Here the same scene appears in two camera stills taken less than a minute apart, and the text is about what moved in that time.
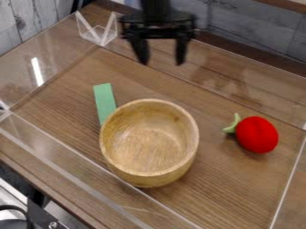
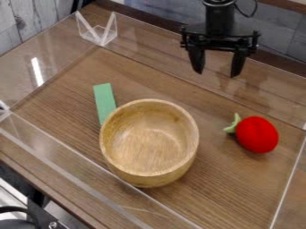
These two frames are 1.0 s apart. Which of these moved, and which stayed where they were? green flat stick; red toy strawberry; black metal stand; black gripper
Moved: black gripper
Stayed: black metal stand; red toy strawberry; green flat stick
